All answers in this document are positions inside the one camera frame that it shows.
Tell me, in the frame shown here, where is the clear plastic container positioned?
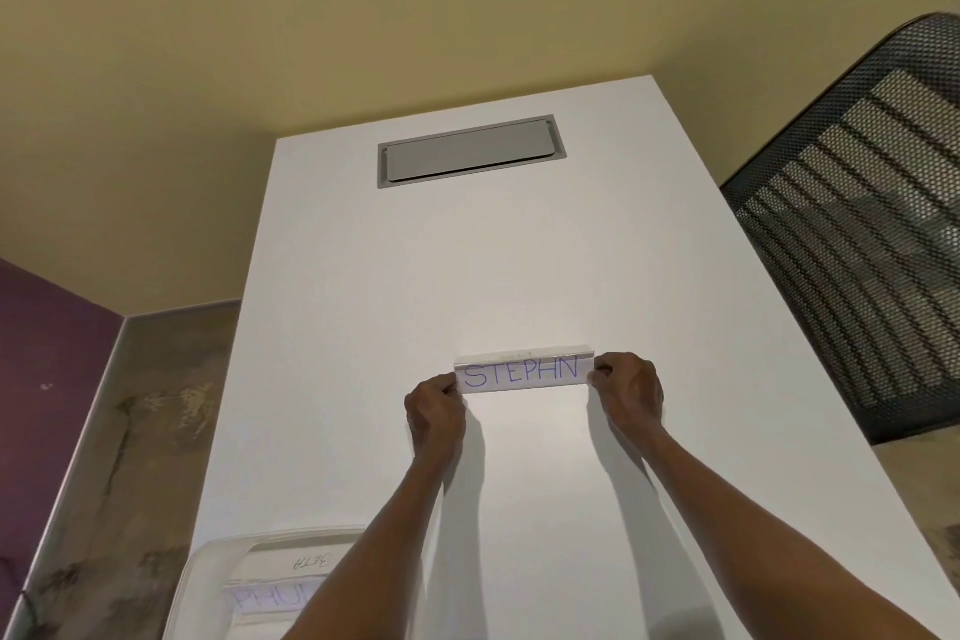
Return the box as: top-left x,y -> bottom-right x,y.
161,525 -> 369,640

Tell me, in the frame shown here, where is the grey table cable hatch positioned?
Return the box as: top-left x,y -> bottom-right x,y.
376,115 -> 568,192

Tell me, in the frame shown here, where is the person's left hand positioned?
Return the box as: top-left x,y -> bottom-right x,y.
404,373 -> 468,465

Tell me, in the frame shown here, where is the person's left forearm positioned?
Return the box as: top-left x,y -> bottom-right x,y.
281,436 -> 459,640

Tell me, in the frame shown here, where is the person's right hand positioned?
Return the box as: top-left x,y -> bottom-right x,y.
587,351 -> 667,442

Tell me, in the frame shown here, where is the person's right forearm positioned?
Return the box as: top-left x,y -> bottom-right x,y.
629,425 -> 946,640

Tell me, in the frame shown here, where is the black mesh office chair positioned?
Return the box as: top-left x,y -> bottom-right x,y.
719,13 -> 960,446

